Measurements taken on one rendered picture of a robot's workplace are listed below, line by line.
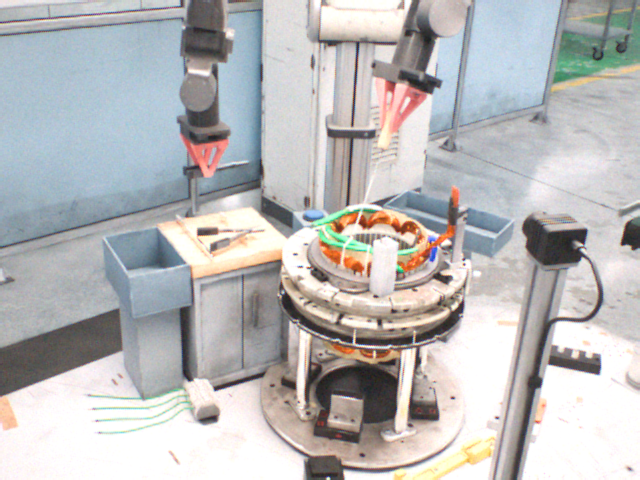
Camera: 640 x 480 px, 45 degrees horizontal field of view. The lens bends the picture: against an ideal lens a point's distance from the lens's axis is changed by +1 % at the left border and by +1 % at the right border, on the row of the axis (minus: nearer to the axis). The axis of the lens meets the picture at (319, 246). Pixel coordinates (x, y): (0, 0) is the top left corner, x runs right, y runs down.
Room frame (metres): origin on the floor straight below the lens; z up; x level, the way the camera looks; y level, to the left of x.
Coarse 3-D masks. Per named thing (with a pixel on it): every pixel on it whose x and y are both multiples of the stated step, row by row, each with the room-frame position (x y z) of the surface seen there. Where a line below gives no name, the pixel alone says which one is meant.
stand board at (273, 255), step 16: (160, 224) 1.31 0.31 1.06; (176, 224) 1.32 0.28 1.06; (192, 224) 1.32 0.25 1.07; (208, 224) 1.32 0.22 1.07; (240, 224) 1.33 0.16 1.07; (256, 224) 1.33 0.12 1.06; (176, 240) 1.25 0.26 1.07; (192, 240) 1.25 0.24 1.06; (208, 240) 1.25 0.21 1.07; (256, 240) 1.26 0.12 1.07; (272, 240) 1.27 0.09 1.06; (192, 256) 1.19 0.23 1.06; (224, 256) 1.20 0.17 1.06; (240, 256) 1.20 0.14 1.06; (256, 256) 1.21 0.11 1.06; (272, 256) 1.23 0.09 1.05; (192, 272) 1.15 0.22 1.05; (208, 272) 1.17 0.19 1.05
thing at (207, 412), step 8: (192, 384) 1.14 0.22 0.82; (200, 384) 1.14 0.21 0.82; (208, 384) 1.15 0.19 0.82; (192, 392) 1.12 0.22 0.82; (200, 392) 1.11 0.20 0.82; (208, 392) 1.12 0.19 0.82; (192, 400) 1.10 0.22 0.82; (200, 400) 1.10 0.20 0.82; (208, 400) 1.09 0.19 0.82; (216, 400) 1.10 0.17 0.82; (200, 408) 1.08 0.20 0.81; (208, 408) 1.09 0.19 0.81; (216, 408) 1.09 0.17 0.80; (200, 416) 1.08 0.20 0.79; (208, 416) 1.09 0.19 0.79; (216, 416) 1.09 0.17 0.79; (208, 424) 1.08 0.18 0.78
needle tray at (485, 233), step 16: (416, 192) 1.53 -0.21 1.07; (384, 208) 1.45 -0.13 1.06; (400, 208) 1.52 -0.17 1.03; (416, 208) 1.53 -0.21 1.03; (432, 208) 1.51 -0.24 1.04; (448, 208) 1.49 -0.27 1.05; (432, 224) 1.40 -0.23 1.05; (480, 224) 1.45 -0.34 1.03; (496, 224) 1.43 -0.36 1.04; (512, 224) 1.41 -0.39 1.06; (464, 240) 1.36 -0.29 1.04; (480, 240) 1.34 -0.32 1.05; (496, 240) 1.33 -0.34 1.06; (464, 256) 1.41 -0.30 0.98; (448, 336) 1.39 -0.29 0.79
